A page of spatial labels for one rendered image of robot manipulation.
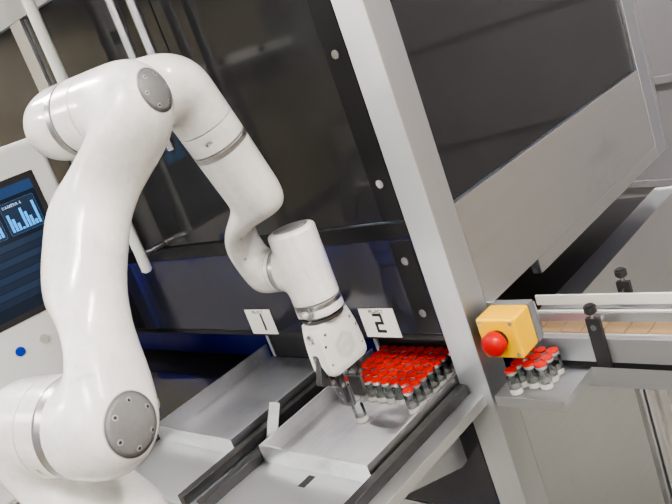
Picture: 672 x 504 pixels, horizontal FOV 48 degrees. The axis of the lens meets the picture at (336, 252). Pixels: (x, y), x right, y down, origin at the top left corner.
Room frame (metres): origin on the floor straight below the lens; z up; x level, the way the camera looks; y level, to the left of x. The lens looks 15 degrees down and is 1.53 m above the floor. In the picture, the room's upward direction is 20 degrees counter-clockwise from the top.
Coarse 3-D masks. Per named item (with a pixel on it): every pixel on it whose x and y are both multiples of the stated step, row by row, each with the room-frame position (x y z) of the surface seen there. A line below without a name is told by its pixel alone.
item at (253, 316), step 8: (248, 312) 1.57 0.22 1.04; (256, 312) 1.55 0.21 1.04; (264, 312) 1.53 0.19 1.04; (248, 320) 1.58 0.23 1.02; (256, 320) 1.56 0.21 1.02; (264, 320) 1.54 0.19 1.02; (272, 320) 1.52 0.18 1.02; (256, 328) 1.57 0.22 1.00; (264, 328) 1.55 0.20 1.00; (272, 328) 1.53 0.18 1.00
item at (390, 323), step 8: (360, 312) 1.33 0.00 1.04; (368, 312) 1.31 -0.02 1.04; (376, 312) 1.30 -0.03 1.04; (384, 312) 1.29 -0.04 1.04; (392, 312) 1.27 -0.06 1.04; (368, 320) 1.32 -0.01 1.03; (376, 320) 1.31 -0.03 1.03; (384, 320) 1.29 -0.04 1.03; (392, 320) 1.28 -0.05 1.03; (368, 328) 1.33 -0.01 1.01; (376, 328) 1.31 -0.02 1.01; (384, 328) 1.30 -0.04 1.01; (392, 328) 1.28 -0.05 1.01; (368, 336) 1.33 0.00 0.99; (376, 336) 1.32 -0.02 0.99; (384, 336) 1.30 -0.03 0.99; (392, 336) 1.29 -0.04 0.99; (400, 336) 1.27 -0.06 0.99
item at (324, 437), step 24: (456, 384) 1.21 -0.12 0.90; (312, 408) 1.31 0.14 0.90; (336, 408) 1.31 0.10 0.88; (384, 408) 1.25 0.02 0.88; (432, 408) 1.15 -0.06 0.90; (288, 432) 1.26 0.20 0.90; (312, 432) 1.26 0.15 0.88; (336, 432) 1.23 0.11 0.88; (360, 432) 1.19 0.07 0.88; (384, 432) 1.17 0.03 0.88; (408, 432) 1.10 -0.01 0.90; (264, 456) 1.21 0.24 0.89; (288, 456) 1.16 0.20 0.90; (312, 456) 1.12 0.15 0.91; (336, 456) 1.15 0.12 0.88; (360, 456) 1.12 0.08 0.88; (384, 456) 1.06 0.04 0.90; (360, 480) 1.05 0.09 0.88
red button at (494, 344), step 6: (486, 336) 1.10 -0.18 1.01; (492, 336) 1.10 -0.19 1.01; (498, 336) 1.10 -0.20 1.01; (486, 342) 1.10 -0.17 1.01; (492, 342) 1.09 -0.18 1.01; (498, 342) 1.09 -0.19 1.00; (504, 342) 1.09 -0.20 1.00; (486, 348) 1.10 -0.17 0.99; (492, 348) 1.09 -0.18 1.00; (498, 348) 1.09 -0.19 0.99; (504, 348) 1.09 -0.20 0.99; (492, 354) 1.10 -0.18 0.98; (498, 354) 1.09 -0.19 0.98
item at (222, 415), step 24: (264, 360) 1.68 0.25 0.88; (288, 360) 1.63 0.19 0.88; (216, 384) 1.58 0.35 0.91; (240, 384) 1.59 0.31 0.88; (264, 384) 1.55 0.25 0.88; (288, 384) 1.50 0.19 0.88; (192, 408) 1.53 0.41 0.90; (216, 408) 1.51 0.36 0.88; (240, 408) 1.47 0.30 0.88; (264, 408) 1.43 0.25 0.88; (168, 432) 1.43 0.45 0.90; (192, 432) 1.37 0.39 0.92; (216, 432) 1.40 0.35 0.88; (240, 432) 1.29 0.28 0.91
